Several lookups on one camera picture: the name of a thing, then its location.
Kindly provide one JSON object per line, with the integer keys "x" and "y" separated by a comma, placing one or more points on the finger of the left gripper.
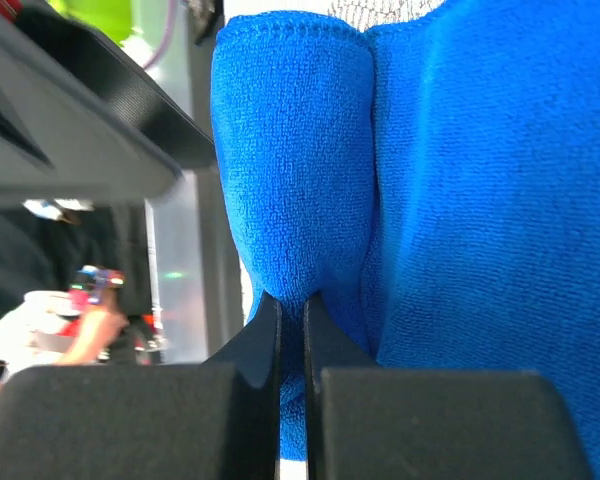
{"x": 80, "y": 119}

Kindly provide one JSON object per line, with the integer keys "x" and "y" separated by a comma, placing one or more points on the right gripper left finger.
{"x": 215, "y": 420}

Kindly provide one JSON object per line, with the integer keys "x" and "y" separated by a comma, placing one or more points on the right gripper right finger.
{"x": 369, "y": 422}

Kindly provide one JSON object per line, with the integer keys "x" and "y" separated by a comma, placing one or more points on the blue towel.
{"x": 438, "y": 180}

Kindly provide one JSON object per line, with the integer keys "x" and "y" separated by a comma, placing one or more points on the floral table mat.
{"x": 360, "y": 14}

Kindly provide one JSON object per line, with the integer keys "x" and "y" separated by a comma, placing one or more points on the aluminium frame rail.
{"x": 194, "y": 269}

